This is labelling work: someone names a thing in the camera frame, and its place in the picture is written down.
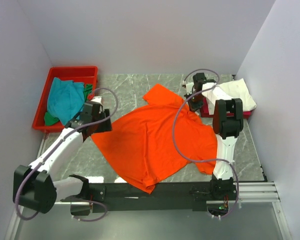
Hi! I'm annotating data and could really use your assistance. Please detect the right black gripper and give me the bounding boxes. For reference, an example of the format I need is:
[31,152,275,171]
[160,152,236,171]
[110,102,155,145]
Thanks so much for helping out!
[183,91,204,115]

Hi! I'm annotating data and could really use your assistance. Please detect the orange t shirt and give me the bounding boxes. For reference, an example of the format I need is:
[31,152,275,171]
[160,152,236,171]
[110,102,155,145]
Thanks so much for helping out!
[91,84,217,194]

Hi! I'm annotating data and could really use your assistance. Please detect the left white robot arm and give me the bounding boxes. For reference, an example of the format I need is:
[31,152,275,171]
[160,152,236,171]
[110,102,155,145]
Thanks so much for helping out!
[12,96,112,214]

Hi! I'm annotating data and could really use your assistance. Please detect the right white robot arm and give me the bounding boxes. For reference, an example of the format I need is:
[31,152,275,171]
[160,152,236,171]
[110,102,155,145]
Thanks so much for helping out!
[183,72,244,200]

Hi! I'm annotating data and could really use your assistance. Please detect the folded red t shirt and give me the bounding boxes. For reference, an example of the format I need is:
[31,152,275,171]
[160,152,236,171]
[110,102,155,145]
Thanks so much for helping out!
[200,105,253,119]

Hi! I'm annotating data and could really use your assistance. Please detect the folded white t shirt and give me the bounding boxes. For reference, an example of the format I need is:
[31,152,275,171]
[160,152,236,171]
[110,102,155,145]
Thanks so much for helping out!
[203,78,257,116]

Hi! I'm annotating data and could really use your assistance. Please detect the blue t shirt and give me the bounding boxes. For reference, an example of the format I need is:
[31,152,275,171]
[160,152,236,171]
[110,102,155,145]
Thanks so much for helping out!
[47,76,91,126]

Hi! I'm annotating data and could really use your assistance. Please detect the red plastic bin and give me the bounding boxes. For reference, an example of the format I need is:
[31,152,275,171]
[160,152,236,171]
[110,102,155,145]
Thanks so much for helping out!
[32,65,98,133]

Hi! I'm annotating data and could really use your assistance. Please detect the green t shirt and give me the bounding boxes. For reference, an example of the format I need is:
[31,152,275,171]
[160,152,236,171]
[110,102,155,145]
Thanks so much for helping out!
[43,83,95,127]

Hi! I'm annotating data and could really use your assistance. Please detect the black mounting base bar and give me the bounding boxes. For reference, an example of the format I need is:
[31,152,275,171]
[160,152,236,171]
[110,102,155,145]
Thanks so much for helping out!
[66,179,239,212]

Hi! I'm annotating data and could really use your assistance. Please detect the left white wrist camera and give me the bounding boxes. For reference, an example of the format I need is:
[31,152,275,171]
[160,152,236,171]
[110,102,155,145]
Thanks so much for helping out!
[90,96,104,105]

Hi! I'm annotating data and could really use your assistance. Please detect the aluminium rail frame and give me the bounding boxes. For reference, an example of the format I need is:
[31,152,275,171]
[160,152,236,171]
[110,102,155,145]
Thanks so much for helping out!
[207,181,283,208]

